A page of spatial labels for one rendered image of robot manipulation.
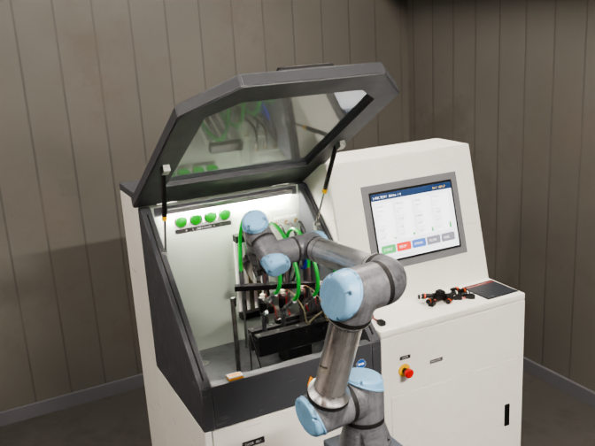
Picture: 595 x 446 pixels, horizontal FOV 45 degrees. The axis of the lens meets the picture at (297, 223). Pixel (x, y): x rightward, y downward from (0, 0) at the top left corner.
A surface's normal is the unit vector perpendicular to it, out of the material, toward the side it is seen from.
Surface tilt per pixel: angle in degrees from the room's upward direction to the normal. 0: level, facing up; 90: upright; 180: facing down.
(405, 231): 76
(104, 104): 90
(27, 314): 90
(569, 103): 90
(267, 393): 90
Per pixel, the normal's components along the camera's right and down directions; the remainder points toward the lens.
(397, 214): 0.42, -0.02
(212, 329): 0.44, 0.22
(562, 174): -0.88, 0.18
